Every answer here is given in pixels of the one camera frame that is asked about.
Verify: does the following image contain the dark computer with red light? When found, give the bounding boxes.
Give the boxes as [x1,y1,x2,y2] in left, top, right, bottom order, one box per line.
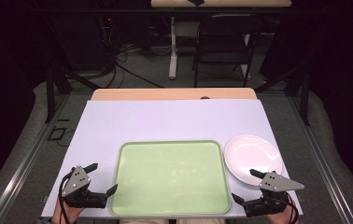
[94,13,120,63]

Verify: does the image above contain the wooden table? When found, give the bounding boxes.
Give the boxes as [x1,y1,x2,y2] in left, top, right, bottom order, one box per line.
[90,87,259,102]

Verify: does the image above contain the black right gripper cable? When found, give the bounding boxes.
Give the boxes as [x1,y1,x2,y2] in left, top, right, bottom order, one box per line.
[281,191,301,224]

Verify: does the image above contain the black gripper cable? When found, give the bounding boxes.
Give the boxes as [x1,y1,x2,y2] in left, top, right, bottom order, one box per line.
[58,169,75,224]
[281,191,301,224]

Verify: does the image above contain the black floor socket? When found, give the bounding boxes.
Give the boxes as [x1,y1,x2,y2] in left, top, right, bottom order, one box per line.
[47,126,66,142]

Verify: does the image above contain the person's left hand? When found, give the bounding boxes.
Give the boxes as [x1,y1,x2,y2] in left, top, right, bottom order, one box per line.
[50,199,85,224]

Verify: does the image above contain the black metal stand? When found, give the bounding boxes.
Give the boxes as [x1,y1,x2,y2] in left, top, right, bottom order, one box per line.
[44,60,102,124]
[254,63,311,127]

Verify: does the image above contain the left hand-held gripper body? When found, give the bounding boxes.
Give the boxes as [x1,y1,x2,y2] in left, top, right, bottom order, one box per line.
[61,165,108,209]

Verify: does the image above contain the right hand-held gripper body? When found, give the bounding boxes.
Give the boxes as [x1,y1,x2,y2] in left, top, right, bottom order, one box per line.
[243,170,305,218]

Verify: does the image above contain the person's right hand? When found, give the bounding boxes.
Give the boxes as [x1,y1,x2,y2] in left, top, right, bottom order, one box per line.
[267,201,299,224]

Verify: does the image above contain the white table cover board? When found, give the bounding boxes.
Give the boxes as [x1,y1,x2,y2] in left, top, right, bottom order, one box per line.
[40,99,304,218]

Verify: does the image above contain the black folding chair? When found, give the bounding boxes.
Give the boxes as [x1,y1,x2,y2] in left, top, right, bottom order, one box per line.
[191,13,265,89]

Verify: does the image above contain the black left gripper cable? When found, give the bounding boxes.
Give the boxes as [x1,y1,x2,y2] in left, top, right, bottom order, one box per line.
[58,169,75,224]

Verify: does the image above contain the aluminium floor rail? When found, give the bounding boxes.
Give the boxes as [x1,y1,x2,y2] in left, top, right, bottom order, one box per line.
[286,92,353,224]
[0,92,71,224]

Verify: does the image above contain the bundle of floor cables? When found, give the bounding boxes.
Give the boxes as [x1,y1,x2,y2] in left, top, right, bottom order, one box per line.
[98,27,166,90]

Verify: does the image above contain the white desk leg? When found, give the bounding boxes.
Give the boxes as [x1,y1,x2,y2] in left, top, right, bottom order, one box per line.
[168,16,179,80]

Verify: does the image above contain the white round plate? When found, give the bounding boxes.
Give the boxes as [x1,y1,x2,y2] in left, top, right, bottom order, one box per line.
[223,133,284,188]

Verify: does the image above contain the light green tray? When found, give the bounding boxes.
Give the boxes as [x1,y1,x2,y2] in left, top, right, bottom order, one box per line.
[108,139,233,217]

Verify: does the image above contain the wooden background desk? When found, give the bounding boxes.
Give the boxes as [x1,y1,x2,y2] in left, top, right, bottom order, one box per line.
[149,0,293,8]

